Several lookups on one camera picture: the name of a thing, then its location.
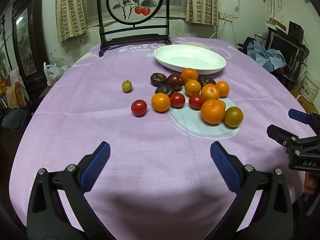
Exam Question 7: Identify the black speaker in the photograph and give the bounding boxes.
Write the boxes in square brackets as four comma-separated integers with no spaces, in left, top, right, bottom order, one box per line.
[288,21,304,39]

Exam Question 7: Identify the blue cloth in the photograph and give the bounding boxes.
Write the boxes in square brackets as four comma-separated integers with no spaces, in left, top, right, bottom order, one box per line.
[247,40,287,72]

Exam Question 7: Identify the wicker basket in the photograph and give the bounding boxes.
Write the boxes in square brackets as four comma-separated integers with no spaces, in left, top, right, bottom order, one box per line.
[5,81,28,109]

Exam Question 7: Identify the dark purple mangosteen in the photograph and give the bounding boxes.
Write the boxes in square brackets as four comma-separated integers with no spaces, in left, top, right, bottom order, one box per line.
[198,76,216,87]
[150,72,167,86]
[155,85,175,97]

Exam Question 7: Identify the checked beige curtain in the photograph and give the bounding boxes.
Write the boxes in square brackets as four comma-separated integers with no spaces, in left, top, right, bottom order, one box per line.
[185,0,220,26]
[55,0,88,42]

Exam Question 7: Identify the dark cloth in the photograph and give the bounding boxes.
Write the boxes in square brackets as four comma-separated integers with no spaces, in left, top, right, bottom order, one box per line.
[2,107,33,131]

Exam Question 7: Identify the round painted table screen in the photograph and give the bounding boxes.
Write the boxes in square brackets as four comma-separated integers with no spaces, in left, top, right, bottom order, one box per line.
[96,0,172,57]

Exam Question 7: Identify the white plastic bag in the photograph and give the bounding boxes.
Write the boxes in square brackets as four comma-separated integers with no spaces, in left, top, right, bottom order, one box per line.
[44,62,66,87]

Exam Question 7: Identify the white oval plate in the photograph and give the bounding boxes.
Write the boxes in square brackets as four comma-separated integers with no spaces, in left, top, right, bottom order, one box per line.
[153,45,227,75]

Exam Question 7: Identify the purple printed tablecloth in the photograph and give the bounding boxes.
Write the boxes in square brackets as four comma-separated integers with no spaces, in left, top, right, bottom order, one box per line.
[9,37,316,240]

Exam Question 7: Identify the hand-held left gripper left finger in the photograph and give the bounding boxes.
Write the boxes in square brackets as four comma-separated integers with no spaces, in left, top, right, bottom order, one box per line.
[26,141,111,240]

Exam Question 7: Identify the person's right hand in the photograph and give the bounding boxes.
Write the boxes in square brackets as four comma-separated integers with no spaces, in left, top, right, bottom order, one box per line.
[303,172,318,195]

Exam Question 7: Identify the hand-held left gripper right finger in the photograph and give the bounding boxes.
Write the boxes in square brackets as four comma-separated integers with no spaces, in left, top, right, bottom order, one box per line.
[210,141,294,240]

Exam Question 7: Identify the dark red tomato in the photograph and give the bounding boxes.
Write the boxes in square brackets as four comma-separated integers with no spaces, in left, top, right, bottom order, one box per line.
[167,74,184,92]

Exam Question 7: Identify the dark framed painting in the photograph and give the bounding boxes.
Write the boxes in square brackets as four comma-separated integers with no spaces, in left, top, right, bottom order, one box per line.
[11,5,38,78]

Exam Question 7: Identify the green orange mandarin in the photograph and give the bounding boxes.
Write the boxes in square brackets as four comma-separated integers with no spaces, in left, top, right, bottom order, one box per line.
[224,106,244,128]

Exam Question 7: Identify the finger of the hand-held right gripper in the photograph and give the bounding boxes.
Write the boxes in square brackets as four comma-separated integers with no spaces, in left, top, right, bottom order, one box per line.
[267,124,300,147]
[288,109,320,132]

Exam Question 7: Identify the black monitor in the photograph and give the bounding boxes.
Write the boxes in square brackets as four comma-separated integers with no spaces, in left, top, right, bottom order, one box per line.
[269,29,307,66]

